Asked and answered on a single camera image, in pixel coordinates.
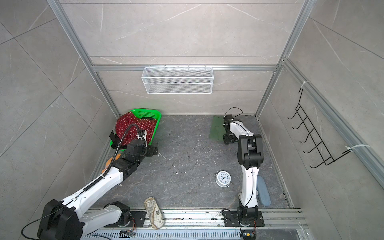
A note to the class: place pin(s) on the green plastic basket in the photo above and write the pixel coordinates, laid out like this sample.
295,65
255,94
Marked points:
139,113

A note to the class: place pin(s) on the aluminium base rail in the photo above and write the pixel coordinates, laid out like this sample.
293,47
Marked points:
208,224

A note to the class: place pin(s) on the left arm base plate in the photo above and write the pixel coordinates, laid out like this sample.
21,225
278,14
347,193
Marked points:
138,219

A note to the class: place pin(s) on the red polka dot skirt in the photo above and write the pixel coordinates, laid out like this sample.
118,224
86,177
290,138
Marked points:
132,127

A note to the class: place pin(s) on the white wire mesh basket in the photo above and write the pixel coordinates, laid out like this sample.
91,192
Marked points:
178,80

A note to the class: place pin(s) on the patterned beige shoe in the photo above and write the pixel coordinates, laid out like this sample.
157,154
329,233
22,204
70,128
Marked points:
154,213

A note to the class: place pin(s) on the green skirt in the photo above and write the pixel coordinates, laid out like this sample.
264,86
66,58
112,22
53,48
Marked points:
217,129

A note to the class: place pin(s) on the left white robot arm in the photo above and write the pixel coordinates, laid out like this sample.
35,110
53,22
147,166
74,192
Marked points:
68,219

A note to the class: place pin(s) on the white round clock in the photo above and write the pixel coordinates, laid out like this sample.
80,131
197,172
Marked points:
223,179

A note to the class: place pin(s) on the orange plush toy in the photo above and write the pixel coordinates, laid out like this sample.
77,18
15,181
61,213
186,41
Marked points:
109,162

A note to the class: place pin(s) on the blue grey insole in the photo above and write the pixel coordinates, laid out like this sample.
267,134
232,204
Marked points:
263,193

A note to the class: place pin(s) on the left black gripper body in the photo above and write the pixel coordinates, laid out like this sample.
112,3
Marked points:
148,152

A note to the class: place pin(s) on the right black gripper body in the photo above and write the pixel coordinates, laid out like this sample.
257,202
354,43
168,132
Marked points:
229,138

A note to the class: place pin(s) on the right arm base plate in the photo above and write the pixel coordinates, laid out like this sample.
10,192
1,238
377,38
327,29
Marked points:
232,219

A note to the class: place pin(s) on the black wall hook rack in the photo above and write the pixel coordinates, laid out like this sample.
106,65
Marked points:
313,136

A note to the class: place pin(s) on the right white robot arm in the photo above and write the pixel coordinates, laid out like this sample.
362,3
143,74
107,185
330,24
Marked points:
250,157

